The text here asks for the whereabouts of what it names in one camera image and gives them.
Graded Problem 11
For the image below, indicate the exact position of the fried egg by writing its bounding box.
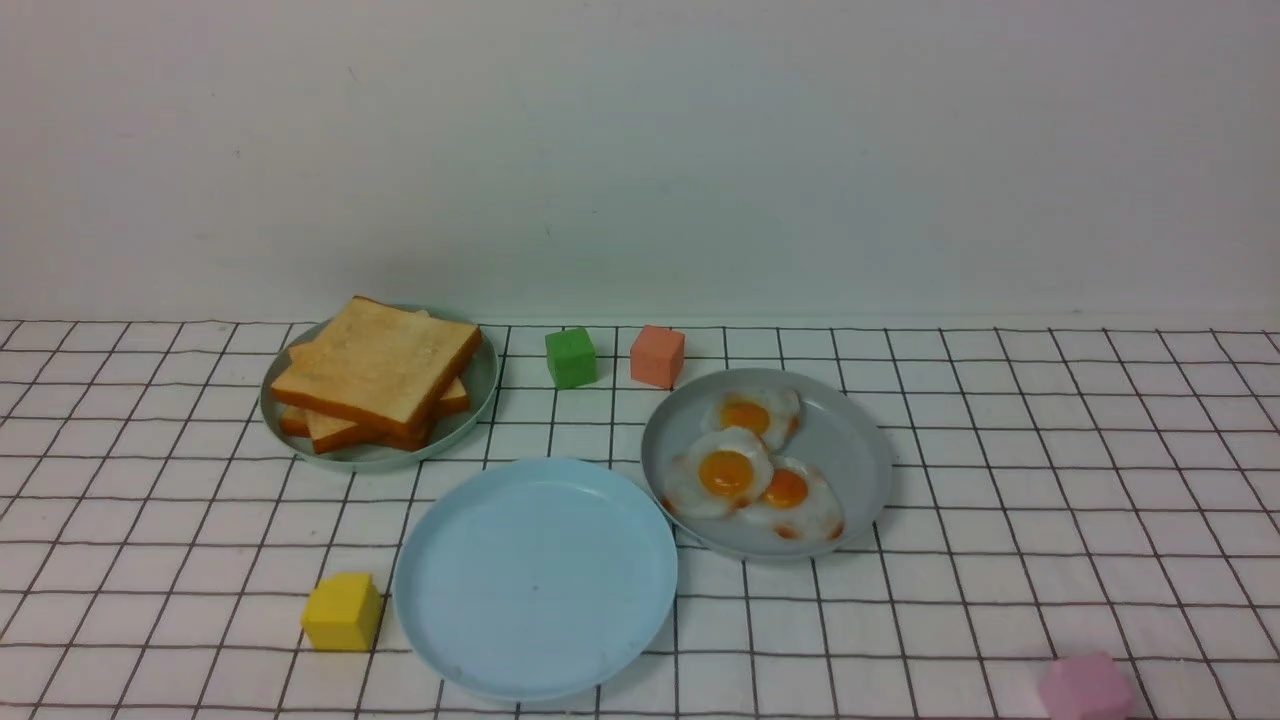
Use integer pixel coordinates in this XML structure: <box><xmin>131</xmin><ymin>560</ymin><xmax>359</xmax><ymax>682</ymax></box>
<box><xmin>739</xmin><ymin>455</ymin><xmax>845</xmax><ymax>542</ymax></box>
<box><xmin>659</xmin><ymin>427</ymin><xmax>773</xmax><ymax>520</ymax></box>
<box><xmin>701</xmin><ymin>387</ymin><xmax>803</xmax><ymax>454</ymax></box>

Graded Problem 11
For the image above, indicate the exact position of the toast slice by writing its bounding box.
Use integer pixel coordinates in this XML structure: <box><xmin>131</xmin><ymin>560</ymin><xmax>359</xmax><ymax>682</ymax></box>
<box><xmin>280</xmin><ymin>406</ymin><xmax>436</xmax><ymax>455</ymax></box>
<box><xmin>269</xmin><ymin>296</ymin><xmax>484</xmax><ymax>439</ymax></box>
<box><xmin>291</xmin><ymin>345</ymin><xmax>467</xmax><ymax>407</ymax></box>

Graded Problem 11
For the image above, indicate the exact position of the orange cube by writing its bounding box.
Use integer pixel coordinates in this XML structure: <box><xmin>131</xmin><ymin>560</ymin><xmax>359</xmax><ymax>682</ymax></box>
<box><xmin>630</xmin><ymin>325</ymin><xmax>686</xmax><ymax>389</ymax></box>

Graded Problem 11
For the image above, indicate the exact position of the green cube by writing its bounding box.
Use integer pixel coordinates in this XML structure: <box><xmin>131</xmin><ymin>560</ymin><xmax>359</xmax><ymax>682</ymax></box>
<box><xmin>544</xmin><ymin>327</ymin><xmax>599</xmax><ymax>389</ymax></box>

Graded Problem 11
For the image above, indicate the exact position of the green plate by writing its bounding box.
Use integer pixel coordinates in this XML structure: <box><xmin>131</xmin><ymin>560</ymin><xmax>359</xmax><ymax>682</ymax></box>
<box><xmin>259</xmin><ymin>320</ymin><xmax>500</xmax><ymax>474</ymax></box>

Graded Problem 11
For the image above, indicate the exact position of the grey plate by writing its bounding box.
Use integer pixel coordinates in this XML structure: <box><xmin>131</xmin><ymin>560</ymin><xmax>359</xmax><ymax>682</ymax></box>
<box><xmin>640</xmin><ymin>368</ymin><xmax>893</xmax><ymax>562</ymax></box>

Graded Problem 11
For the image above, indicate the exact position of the light blue plate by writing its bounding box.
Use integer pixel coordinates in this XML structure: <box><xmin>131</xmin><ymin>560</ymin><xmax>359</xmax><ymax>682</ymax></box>
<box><xmin>390</xmin><ymin>457</ymin><xmax>678</xmax><ymax>703</ymax></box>

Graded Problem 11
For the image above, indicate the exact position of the yellow cube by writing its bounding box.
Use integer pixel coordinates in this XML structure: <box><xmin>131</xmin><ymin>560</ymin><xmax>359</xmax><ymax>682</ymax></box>
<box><xmin>300</xmin><ymin>571</ymin><xmax>385</xmax><ymax>653</ymax></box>

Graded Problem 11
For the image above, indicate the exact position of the white grid tablecloth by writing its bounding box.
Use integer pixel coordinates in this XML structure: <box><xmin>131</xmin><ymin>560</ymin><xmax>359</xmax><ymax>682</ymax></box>
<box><xmin>1</xmin><ymin>319</ymin><xmax>1279</xmax><ymax>719</ymax></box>

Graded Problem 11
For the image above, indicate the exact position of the pink cube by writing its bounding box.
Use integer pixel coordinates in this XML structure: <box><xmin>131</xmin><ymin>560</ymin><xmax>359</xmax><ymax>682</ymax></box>
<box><xmin>1038</xmin><ymin>652</ymin><xmax>1137</xmax><ymax>719</ymax></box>

